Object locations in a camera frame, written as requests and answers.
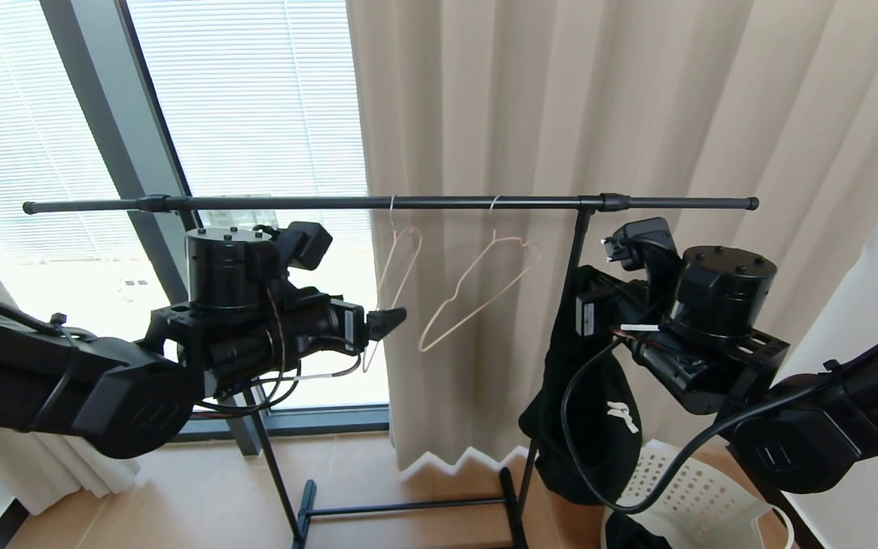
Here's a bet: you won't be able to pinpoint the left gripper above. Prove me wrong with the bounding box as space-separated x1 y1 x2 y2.
285 292 370 361

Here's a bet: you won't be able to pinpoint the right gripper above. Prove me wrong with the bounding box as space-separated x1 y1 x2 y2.
573 273 673 339

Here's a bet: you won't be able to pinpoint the pink clothes hanger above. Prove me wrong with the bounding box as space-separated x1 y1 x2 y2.
418 197 541 353
361 197 423 374

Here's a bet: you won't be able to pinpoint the black shorts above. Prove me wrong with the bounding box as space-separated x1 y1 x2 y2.
519 263 643 506

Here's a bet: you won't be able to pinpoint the black clothes rack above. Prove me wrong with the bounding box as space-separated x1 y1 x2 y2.
22 193 760 549

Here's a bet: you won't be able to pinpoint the white laundry basket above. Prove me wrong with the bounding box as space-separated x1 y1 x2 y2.
603 438 795 549

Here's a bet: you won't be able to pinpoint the beige curtain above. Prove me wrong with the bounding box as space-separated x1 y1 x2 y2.
0 207 139 516
348 0 878 472

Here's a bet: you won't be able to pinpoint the black garment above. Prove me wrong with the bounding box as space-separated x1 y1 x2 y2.
605 512 673 549

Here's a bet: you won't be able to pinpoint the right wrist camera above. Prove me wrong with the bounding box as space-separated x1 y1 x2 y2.
601 217 681 289

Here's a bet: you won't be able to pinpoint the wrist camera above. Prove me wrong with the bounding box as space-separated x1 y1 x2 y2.
601 217 681 289
273 221 333 272

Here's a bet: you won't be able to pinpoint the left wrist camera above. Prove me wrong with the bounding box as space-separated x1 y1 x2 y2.
273 221 333 272

